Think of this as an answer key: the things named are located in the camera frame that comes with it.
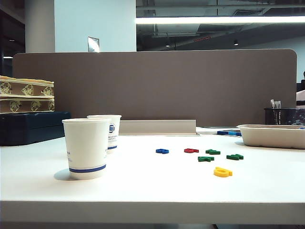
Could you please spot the blue magnet letter g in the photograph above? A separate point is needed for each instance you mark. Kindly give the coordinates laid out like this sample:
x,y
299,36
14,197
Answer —
x,y
162,151

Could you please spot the dark blue plastic case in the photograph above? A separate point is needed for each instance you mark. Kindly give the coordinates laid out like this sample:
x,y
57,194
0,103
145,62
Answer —
x,y
31,128

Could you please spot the small wall sign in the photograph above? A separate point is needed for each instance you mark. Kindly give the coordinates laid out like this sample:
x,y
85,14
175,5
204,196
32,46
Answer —
x,y
93,44

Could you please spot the white paper cup blue band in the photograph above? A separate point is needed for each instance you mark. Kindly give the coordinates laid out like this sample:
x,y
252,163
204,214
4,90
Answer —
x,y
85,143
112,140

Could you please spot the yellow magnet letter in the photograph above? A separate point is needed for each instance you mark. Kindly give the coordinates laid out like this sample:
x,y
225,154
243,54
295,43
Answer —
x,y
222,174

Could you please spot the blue flat object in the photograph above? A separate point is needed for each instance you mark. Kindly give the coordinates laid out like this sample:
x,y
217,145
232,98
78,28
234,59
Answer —
x,y
223,132

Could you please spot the person in pink shirt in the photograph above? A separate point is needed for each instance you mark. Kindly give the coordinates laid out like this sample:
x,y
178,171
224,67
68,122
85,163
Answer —
x,y
300,97

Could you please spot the red magnet letter q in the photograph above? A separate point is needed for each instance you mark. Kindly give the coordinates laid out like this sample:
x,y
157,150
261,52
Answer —
x,y
190,150

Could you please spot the brown fabric desk partition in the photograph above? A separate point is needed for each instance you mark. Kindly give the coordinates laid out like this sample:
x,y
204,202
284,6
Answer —
x,y
166,90

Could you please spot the long ceiling light strip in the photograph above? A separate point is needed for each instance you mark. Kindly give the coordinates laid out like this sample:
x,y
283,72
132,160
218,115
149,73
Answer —
x,y
214,20

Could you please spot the beige oval pulp tray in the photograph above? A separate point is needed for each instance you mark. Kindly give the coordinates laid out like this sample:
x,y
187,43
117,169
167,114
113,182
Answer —
x,y
271,138

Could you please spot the white plastic pen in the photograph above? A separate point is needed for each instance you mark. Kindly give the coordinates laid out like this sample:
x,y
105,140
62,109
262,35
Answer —
x,y
272,104
277,105

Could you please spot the black mesh pen holder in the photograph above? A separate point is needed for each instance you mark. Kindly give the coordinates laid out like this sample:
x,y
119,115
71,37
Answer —
x,y
270,117

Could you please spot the green magnet letter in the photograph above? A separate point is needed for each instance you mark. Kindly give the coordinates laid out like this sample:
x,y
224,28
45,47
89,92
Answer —
x,y
212,151
234,157
205,158

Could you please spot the red LED ceiling sign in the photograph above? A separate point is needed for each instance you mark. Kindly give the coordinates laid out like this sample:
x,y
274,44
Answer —
x,y
202,39

